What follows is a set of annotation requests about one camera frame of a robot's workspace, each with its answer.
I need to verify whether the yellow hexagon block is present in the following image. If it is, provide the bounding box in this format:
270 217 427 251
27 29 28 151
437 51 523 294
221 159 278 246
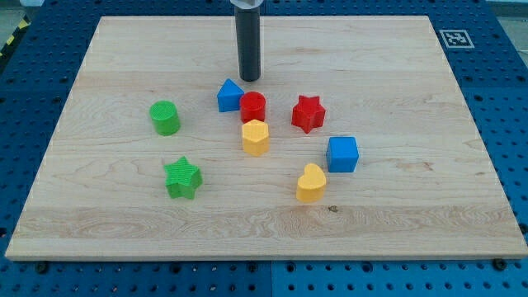
242 120 270 157

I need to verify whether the blue cube block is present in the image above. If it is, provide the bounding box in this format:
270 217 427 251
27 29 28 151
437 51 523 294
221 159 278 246
326 136 360 172

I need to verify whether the red cylinder block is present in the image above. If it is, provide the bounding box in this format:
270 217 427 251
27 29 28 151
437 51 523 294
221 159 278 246
239 92 266 123

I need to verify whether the red star block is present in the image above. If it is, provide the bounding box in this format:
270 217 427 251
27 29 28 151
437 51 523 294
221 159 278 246
291 95 326 134

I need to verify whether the yellow heart block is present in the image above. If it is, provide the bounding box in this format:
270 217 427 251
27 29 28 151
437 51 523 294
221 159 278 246
295 163 327 203

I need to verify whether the blue triangle block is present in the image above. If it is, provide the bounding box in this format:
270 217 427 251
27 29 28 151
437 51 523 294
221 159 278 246
217 78 244 112

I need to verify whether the green star block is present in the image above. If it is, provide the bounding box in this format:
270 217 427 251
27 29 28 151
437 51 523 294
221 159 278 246
163 156 203 200

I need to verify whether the light wooden board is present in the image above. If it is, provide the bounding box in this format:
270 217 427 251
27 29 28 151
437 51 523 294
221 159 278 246
6 16 527 262

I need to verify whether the green cylinder block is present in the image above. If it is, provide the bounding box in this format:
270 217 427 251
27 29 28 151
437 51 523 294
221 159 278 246
149 101 181 136

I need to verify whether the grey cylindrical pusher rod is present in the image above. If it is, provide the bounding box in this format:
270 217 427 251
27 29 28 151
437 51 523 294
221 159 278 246
234 6 261 82

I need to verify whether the white fiducial marker tag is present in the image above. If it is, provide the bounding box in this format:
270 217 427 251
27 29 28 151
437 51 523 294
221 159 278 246
440 29 474 49

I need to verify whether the silver rod mount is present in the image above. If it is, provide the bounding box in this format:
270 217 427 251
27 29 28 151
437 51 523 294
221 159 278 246
230 0 264 10

